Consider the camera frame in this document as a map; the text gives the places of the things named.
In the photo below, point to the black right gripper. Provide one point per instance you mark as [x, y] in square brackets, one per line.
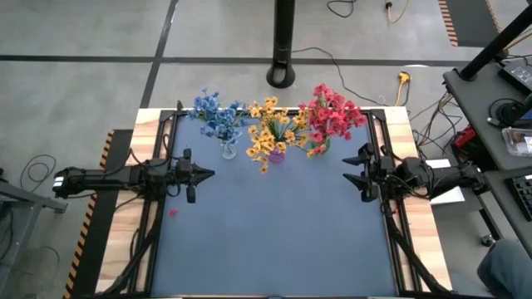
[380, 172]

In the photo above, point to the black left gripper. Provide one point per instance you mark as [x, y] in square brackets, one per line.
[180, 172]

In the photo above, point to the red flower bunch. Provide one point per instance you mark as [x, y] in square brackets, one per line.
[318, 124]
[349, 118]
[326, 95]

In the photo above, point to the pink ribbed glass vase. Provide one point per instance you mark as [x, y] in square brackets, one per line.
[276, 158]

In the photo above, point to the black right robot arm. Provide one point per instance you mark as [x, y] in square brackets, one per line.
[449, 176]

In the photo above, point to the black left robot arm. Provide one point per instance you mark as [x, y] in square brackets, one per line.
[104, 178]

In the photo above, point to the clear glass vase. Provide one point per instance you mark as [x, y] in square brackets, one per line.
[228, 151]

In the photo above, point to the green glass vase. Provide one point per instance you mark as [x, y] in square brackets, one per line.
[326, 146]

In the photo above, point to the fallen red petal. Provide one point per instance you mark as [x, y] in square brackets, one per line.
[172, 212]

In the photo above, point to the blue-grey table mat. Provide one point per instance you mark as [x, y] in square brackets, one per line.
[270, 232]

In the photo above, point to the white paper sheet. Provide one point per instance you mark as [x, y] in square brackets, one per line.
[449, 195]

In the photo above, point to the yellow power plug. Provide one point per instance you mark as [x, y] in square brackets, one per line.
[403, 77]

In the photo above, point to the red power strip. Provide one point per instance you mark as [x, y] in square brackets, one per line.
[465, 137]

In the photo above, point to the black hazard-striped floor plate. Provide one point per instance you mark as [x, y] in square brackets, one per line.
[95, 232]

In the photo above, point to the grey side desk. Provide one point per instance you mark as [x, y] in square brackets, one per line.
[478, 108]

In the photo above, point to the black caster wheel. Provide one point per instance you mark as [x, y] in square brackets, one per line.
[487, 240]

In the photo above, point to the black tower fan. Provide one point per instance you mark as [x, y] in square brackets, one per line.
[283, 41]

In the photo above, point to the clear plastic container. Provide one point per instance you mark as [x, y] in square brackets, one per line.
[517, 141]

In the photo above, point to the black keyboard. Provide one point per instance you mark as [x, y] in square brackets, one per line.
[523, 197]

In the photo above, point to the person's leg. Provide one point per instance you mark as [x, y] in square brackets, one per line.
[507, 270]

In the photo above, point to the grey metal stand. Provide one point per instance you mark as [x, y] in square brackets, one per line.
[25, 199]

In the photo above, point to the black keypad device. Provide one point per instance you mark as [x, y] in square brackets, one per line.
[519, 74]

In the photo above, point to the black hazard-edged floor mat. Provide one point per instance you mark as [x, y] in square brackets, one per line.
[474, 21]

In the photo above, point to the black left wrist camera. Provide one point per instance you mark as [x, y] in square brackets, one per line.
[191, 195]

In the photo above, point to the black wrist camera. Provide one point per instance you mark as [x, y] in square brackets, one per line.
[370, 195]
[191, 195]

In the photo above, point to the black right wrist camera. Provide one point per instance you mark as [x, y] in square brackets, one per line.
[370, 195]

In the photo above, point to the black diagonal post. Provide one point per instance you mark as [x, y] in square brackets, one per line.
[494, 43]

